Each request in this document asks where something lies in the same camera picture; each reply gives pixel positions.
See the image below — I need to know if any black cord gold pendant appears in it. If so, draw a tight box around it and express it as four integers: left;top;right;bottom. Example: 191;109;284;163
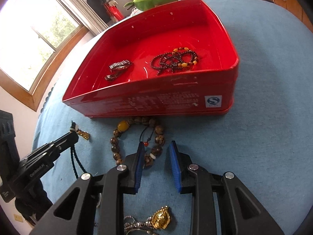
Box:
69;121;90;179

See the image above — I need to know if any gold pendant silver chain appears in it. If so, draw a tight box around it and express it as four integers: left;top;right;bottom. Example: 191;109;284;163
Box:
123;205;173;235

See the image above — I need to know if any brown wooden bead bracelet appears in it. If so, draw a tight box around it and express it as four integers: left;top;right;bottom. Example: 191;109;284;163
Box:
110;117;166;169

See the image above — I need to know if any silver metal watch band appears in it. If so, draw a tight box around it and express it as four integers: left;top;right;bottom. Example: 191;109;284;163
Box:
104;60;132;81

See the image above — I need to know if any black bead necklace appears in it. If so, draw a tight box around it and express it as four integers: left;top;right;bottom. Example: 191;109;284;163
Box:
149;49;199;76

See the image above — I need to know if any amber multicolour bead bracelet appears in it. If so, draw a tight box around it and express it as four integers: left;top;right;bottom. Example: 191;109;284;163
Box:
171;47;199;68

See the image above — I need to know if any blue bed cover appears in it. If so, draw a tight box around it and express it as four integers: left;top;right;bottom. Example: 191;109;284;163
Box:
32;0;312;234

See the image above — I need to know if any red tin box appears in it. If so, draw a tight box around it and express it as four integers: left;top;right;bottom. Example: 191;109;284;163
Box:
63;0;239;117

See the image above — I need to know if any coat rack with clothes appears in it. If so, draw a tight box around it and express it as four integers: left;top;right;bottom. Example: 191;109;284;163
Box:
86;0;124;23

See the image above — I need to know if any wooden wardrobe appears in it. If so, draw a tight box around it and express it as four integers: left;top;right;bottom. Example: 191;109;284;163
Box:
286;0;313;31

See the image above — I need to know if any wooden window frame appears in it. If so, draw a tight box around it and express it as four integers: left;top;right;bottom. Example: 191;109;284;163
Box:
1;0;89;111

